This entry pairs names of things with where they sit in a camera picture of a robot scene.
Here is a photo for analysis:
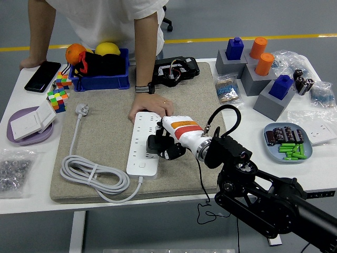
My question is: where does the person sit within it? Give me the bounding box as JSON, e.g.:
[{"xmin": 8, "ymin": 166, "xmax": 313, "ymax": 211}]
[{"xmin": 46, "ymin": 0, "xmax": 171, "ymax": 63}]

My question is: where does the purple tray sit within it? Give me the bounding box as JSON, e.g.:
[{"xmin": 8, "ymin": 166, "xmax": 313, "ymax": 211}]
[{"xmin": 6, "ymin": 106, "xmax": 55, "ymax": 147}]

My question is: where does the black pouch with red lining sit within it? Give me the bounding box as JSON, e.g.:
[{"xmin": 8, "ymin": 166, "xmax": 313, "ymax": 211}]
[{"xmin": 68, "ymin": 51, "xmax": 126, "ymax": 79}]

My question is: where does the person's right hand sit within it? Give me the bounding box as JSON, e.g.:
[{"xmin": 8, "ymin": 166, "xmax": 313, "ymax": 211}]
[{"xmin": 19, "ymin": 56, "xmax": 47, "ymax": 71}]

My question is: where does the blue square peg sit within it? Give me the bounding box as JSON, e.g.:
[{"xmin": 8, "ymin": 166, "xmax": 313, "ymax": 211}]
[
  {"xmin": 268, "ymin": 74, "xmax": 294, "ymax": 100},
  {"xmin": 225, "ymin": 37, "xmax": 244, "ymax": 61}
]

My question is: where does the large yellow citrus fruit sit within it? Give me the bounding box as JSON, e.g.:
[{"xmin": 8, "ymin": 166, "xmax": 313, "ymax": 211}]
[{"xmin": 94, "ymin": 42, "xmax": 121, "ymax": 56}]

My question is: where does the grey-brown mat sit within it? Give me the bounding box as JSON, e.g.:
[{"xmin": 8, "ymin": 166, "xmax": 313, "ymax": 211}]
[{"xmin": 49, "ymin": 62, "xmax": 240, "ymax": 203}]

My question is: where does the clear bag of blue resistors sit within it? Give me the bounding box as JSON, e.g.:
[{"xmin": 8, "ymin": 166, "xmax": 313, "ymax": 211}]
[{"xmin": 309, "ymin": 81, "xmax": 336, "ymax": 109}]

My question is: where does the clear plastic bag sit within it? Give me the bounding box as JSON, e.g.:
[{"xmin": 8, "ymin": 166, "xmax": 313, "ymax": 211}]
[{"xmin": 286, "ymin": 109, "xmax": 337, "ymax": 147}]

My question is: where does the white power strip with cable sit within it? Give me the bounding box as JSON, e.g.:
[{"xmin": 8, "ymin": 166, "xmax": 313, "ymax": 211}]
[{"xmin": 60, "ymin": 103, "xmax": 165, "ymax": 203}]

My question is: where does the clear bag of metal nuts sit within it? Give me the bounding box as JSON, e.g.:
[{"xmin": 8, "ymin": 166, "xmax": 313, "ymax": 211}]
[{"xmin": 0, "ymin": 149, "xmax": 37, "ymax": 199}]

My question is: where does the clear bag of striped resistors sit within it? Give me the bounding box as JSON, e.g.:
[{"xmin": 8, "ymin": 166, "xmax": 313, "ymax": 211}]
[{"xmin": 214, "ymin": 73, "xmax": 245, "ymax": 110}]

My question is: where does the blue-grey tray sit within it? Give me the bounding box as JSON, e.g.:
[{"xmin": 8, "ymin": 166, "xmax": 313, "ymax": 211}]
[{"xmin": 264, "ymin": 122, "xmax": 313, "ymax": 164}]

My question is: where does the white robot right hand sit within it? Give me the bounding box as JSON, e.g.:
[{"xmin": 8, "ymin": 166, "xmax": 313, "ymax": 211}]
[{"xmin": 155, "ymin": 115, "xmax": 209, "ymax": 161}]

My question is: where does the crumpled clear bag of parts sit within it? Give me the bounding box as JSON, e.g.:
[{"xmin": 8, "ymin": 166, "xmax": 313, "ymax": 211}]
[{"xmin": 271, "ymin": 50, "xmax": 314, "ymax": 77}]

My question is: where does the black electronic device with wires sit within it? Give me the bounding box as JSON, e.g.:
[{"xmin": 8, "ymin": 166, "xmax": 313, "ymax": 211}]
[{"xmin": 152, "ymin": 56, "xmax": 200, "ymax": 87}]

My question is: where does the orange fruit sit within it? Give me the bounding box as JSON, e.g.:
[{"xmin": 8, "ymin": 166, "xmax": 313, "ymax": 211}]
[{"xmin": 65, "ymin": 43, "xmax": 87, "ymax": 66}]

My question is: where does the colourful puzzle cube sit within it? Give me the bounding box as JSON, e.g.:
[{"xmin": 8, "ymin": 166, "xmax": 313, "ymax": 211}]
[
  {"xmin": 46, "ymin": 87, "xmax": 69, "ymax": 114},
  {"xmin": 55, "ymin": 71, "xmax": 73, "ymax": 90}
]

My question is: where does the orange cylinder peg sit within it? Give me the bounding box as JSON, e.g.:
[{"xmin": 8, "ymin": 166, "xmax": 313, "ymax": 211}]
[
  {"xmin": 254, "ymin": 52, "xmax": 275, "ymax": 76},
  {"xmin": 249, "ymin": 36, "xmax": 268, "ymax": 60}
]

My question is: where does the black plug with cord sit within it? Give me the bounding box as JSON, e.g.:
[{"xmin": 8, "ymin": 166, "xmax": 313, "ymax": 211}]
[{"xmin": 145, "ymin": 133, "xmax": 241, "ymax": 253}]

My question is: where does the grey and black wristband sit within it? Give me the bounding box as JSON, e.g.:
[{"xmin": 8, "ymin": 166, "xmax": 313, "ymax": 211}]
[{"xmin": 134, "ymin": 83, "xmax": 156, "ymax": 95}]

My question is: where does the bundle of black capacitors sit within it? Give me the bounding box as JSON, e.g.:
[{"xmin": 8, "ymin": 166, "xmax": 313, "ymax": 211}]
[{"xmin": 292, "ymin": 69, "xmax": 315, "ymax": 95}]

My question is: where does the white wall socket panel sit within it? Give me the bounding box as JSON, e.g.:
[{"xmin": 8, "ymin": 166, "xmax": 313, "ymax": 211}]
[{"xmin": 306, "ymin": 122, "xmax": 337, "ymax": 145}]

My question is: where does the pile of dark capacitors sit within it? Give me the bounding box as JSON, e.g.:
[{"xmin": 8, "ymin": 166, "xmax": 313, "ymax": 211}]
[{"xmin": 265, "ymin": 126, "xmax": 305, "ymax": 146}]

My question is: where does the blue plastic bin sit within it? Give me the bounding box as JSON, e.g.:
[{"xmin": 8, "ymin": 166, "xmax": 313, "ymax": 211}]
[{"xmin": 68, "ymin": 48, "xmax": 131, "ymax": 92}]

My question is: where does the black table control panel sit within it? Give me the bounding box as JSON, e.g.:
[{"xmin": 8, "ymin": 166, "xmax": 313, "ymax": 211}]
[{"xmin": 306, "ymin": 190, "xmax": 336, "ymax": 199}]

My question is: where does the pile of green batteries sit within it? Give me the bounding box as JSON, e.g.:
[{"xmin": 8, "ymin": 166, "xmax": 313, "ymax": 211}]
[{"xmin": 278, "ymin": 143, "xmax": 308, "ymax": 161}]

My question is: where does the black office chair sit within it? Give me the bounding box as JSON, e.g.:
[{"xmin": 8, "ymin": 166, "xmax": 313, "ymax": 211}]
[{"xmin": 160, "ymin": 5, "xmax": 174, "ymax": 32}]

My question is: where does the grey socket block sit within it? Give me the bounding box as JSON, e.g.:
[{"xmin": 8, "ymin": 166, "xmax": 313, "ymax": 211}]
[
  {"xmin": 253, "ymin": 80, "xmax": 296, "ymax": 119},
  {"xmin": 241, "ymin": 63, "xmax": 277, "ymax": 97},
  {"xmin": 243, "ymin": 48, "xmax": 264, "ymax": 65},
  {"xmin": 215, "ymin": 49, "xmax": 248, "ymax": 76}
]

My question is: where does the black smartphone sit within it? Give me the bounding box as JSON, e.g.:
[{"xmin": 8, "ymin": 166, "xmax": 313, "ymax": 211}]
[{"xmin": 24, "ymin": 60, "xmax": 62, "ymax": 93}]

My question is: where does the white wall switch panel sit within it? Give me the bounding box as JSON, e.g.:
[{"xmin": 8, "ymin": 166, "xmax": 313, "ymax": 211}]
[{"xmin": 9, "ymin": 100, "xmax": 57, "ymax": 141}]

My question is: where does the person's left hand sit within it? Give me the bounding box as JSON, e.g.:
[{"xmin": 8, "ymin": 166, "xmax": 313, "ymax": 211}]
[{"xmin": 128, "ymin": 92, "xmax": 174, "ymax": 124}]

